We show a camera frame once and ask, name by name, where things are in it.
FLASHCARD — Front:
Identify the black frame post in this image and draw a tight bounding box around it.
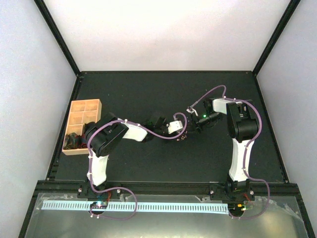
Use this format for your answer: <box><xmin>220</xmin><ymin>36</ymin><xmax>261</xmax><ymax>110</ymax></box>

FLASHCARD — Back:
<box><xmin>252</xmin><ymin>0</ymin><xmax>301</xmax><ymax>76</ymax></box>
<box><xmin>34</xmin><ymin>0</ymin><xmax>81</xmax><ymax>76</ymax></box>

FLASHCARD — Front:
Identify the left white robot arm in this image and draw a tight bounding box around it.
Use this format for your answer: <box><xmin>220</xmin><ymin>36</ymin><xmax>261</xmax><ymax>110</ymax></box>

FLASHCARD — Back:
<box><xmin>83</xmin><ymin>113</ymin><xmax>187</xmax><ymax>198</ymax></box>

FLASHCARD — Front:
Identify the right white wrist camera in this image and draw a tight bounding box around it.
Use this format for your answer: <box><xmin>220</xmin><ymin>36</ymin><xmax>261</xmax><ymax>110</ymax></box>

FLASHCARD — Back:
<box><xmin>186</xmin><ymin>107</ymin><xmax>198</xmax><ymax>116</ymax></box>

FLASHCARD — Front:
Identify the dark rolled tie in box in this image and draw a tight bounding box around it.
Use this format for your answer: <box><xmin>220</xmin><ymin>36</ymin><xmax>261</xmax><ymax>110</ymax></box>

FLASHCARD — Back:
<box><xmin>63</xmin><ymin>132</ymin><xmax>81</xmax><ymax>150</ymax></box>

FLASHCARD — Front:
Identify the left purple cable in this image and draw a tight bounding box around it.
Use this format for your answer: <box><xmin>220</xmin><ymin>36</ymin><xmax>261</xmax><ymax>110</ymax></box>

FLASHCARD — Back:
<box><xmin>87</xmin><ymin>112</ymin><xmax>187</xmax><ymax>220</ymax></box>

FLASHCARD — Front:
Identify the left black frame post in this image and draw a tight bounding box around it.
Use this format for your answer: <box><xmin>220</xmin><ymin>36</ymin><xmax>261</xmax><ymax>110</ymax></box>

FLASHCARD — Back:
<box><xmin>34</xmin><ymin>0</ymin><xmax>81</xmax><ymax>76</ymax></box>

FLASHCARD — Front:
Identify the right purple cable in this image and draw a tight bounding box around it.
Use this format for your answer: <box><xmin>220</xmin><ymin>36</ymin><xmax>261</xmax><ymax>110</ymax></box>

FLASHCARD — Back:
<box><xmin>190</xmin><ymin>85</ymin><xmax>271</xmax><ymax>221</ymax></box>

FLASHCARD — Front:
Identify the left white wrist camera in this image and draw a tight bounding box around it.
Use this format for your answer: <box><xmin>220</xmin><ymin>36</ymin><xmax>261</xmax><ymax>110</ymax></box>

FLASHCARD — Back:
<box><xmin>167</xmin><ymin>120</ymin><xmax>184</xmax><ymax>134</ymax></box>

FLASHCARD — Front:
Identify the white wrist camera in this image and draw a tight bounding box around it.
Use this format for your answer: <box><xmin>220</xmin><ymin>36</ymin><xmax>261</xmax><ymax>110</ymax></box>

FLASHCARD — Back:
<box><xmin>167</xmin><ymin>120</ymin><xmax>184</xmax><ymax>134</ymax></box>
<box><xmin>186</xmin><ymin>107</ymin><xmax>198</xmax><ymax>116</ymax></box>

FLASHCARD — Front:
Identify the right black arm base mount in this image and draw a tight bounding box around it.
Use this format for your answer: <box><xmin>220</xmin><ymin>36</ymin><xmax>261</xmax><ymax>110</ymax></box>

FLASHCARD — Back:
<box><xmin>209</xmin><ymin>182</ymin><xmax>255</xmax><ymax>201</ymax></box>

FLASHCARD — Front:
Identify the light blue slotted cable duct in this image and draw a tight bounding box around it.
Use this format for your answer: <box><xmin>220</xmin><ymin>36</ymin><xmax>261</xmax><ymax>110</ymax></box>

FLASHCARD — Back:
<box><xmin>41</xmin><ymin>200</ymin><xmax>229</xmax><ymax>215</ymax></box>

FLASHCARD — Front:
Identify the wooden compartment box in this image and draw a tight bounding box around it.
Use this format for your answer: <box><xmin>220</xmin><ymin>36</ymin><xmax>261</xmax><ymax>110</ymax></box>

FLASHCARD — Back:
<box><xmin>62</xmin><ymin>99</ymin><xmax>102</xmax><ymax>156</ymax></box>

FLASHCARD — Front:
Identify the right black frame post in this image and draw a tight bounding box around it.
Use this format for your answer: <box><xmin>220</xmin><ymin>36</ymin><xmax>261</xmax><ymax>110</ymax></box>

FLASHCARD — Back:
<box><xmin>252</xmin><ymin>0</ymin><xmax>301</xmax><ymax>76</ymax></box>

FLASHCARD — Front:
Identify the black floral patterned tie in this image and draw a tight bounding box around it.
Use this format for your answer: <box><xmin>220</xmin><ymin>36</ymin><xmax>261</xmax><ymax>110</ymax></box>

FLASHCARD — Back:
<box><xmin>176</xmin><ymin>132</ymin><xmax>188</xmax><ymax>141</ymax></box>

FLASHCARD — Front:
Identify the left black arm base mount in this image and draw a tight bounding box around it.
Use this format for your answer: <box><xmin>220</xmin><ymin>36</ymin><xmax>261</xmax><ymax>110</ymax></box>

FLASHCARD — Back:
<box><xmin>77</xmin><ymin>182</ymin><xmax>122</xmax><ymax>199</ymax></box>

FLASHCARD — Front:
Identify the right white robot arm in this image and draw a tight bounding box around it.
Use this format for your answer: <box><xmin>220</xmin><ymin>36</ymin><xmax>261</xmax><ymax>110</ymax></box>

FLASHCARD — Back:
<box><xmin>187</xmin><ymin>97</ymin><xmax>261</xmax><ymax>200</ymax></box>

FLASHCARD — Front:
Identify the purple cable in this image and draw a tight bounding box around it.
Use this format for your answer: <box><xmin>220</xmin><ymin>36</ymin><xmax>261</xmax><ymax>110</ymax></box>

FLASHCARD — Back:
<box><xmin>190</xmin><ymin>85</ymin><xmax>271</xmax><ymax>221</ymax></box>
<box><xmin>87</xmin><ymin>112</ymin><xmax>187</xmax><ymax>220</ymax></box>

